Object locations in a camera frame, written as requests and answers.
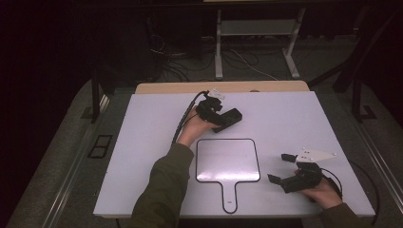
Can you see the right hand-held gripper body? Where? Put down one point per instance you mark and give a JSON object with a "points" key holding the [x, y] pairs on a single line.
{"points": [[302, 180]]}

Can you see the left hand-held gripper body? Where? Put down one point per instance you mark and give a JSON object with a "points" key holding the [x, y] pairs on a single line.
{"points": [[207, 109]]}

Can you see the black whiteboard eraser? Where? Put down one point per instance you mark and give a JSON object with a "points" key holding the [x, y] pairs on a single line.
{"points": [[233, 116]]}

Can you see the white paddle-shaped whiteboard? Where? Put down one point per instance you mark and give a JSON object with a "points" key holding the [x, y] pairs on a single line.
{"points": [[228, 158]]}

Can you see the person's right hand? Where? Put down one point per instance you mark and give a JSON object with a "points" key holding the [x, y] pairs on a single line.
{"points": [[323, 193]]}

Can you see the person's left hand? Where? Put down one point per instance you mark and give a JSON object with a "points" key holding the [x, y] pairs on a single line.
{"points": [[191, 129]]}

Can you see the wooden table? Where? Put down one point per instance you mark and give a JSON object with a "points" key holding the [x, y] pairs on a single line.
{"points": [[221, 87]]}

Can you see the black metal stand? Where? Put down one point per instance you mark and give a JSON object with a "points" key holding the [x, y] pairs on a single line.
{"points": [[358, 101]]}

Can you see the white metal stand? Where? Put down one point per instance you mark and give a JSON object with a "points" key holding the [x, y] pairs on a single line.
{"points": [[256, 27]]}

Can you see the black floor socket frame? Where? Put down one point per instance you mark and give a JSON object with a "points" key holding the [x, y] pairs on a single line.
{"points": [[100, 146]]}

